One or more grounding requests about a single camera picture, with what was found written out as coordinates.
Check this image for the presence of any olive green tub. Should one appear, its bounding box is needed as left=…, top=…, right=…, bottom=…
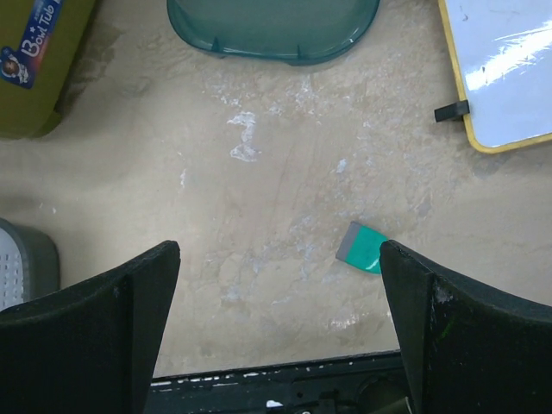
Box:
left=1, top=0, right=97, bottom=139

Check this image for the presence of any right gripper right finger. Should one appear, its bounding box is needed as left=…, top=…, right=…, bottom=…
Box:
left=379, top=241, right=551, bottom=413

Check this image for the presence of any teal translucent tub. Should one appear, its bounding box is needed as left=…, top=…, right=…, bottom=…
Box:
left=166, top=0, right=380, bottom=66

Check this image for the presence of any small whiteboard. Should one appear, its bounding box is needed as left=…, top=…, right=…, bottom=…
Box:
left=435, top=1, right=551, bottom=154

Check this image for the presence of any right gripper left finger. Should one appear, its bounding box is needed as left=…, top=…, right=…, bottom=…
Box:
left=1, top=241, right=180, bottom=413

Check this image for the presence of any white perforated basket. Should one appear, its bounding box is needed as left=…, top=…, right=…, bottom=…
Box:
left=1, top=219, right=60, bottom=311

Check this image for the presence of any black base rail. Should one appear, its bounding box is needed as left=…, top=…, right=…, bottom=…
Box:
left=145, top=351, right=414, bottom=414

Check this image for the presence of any green eraser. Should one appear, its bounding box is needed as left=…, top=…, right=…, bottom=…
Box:
left=336, top=222, right=387, bottom=274

